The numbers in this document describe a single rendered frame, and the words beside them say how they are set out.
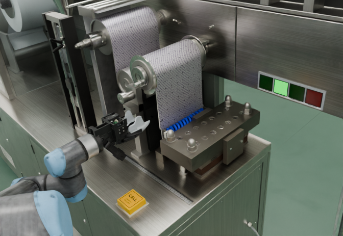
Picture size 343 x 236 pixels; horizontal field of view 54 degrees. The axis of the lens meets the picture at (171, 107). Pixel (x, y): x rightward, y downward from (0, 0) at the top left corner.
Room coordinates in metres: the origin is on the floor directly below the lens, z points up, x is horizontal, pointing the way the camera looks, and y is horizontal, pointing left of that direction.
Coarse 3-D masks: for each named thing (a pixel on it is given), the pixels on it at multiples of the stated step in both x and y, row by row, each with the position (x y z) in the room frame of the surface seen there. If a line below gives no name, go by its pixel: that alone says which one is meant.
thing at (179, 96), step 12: (192, 72) 1.18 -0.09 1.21; (168, 84) 1.09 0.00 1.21; (180, 84) 1.13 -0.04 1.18; (192, 84) 1.17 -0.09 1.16; (156, 96) 1.06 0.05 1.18; (168, 96) 1.09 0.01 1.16; (180, 96) 1.13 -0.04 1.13; (192, 96) 1.17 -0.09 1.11; (168, 108) 1.09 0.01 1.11; (180, 108) 1.12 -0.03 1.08; (192, 108) 1.17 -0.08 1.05; (168, 120) 1.08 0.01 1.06
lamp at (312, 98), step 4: (308, 92) 0.96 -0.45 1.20; (312, 92) 0.95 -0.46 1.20; (316, 92) 0.94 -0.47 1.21; (308, 96) 0.96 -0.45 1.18; (312, 96) 0.95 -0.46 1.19; (316, 96) 0.94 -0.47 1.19; (320, 96) 0.93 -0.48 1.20; (308, 100) 0.96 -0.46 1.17; (312, 100) 0.95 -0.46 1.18; (316, 100) 0.94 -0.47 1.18; (320, 100) 0.93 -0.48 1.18; (312, 104) 0.95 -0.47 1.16; (316, 104) 0.94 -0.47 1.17; (320, 104) 0.93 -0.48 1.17
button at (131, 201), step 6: (132, 192) 0.86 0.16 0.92; (120, 198) 0.83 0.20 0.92; (126, 198) 0.83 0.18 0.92; (132, 198) 0.83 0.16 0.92; (138, 198) 0.83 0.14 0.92; (144, 198) 0.82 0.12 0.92; (120, 204) 0.81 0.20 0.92; (126, 204) 0.80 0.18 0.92; (132, 204) 0.80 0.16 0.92; (138, 204) 0.80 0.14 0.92; (126, 210) 0.79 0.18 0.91; (132, 210) 0.79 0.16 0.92
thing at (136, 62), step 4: (192, 40) 1.26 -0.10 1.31; (196, 44) 1.23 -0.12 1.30; (200, 48) 1.23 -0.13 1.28; (200, 52) 1.22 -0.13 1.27; (136, 60) 1.11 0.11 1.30; (132, 64) 1.13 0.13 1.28; (136, 64) 1.11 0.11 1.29; (140, 64) 1.09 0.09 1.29; (144, 64) 1.08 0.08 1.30; (132, 68) 1.13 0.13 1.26; (144, 68) 1.08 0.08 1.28; (148, 68) 1.06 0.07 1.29; (148, 72) 1.06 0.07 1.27; (152, 80) 1.05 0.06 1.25; (148, 84) 1.07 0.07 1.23; (152, 84) 1.05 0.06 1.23; (144, 88) 1.09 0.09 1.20; (148, 88) 1.07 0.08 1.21
